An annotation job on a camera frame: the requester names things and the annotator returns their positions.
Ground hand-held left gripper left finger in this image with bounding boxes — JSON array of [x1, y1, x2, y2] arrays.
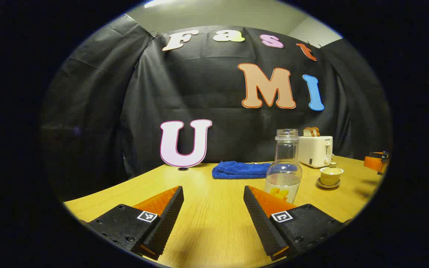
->
[[80, 185, 184, 260]]

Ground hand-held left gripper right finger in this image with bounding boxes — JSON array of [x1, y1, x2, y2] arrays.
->
[[243, 185, 351, 261]]

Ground cream teacup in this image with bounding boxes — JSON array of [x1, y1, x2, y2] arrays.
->
[[320, 168, 344, 186]]

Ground clear water bottle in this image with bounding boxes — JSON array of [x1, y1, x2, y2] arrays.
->
[[265, 129, 303, 204]]

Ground cream saucer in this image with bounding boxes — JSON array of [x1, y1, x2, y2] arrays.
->
[[316, 178, 341, 189]]

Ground blue towel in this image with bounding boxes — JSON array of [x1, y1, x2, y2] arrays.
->
[[212, 161, 273, 180]]

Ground cream toaster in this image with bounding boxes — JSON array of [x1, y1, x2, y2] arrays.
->
[[298, 135, 333, 169]]

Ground black backdrop cloth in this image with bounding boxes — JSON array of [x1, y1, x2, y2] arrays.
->
[[39, 15, 392, 201]]

